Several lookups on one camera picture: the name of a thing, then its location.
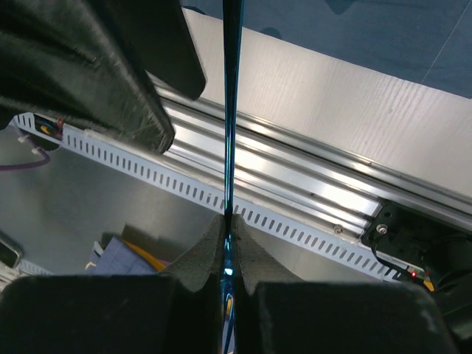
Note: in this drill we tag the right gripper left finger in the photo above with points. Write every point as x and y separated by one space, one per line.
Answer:
179 310

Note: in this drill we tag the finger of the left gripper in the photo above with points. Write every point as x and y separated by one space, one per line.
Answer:
68 60
157 35

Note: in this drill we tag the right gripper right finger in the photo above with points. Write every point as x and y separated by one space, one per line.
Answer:
277 312

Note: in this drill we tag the blue metallic fork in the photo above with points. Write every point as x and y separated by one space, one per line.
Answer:
232 37

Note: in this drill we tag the white slotted cable duct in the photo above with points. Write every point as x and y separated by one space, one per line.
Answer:
221 206

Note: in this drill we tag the aluminium mounting rail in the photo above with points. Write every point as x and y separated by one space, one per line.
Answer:
192 120

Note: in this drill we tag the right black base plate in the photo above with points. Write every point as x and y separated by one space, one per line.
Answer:
419 248

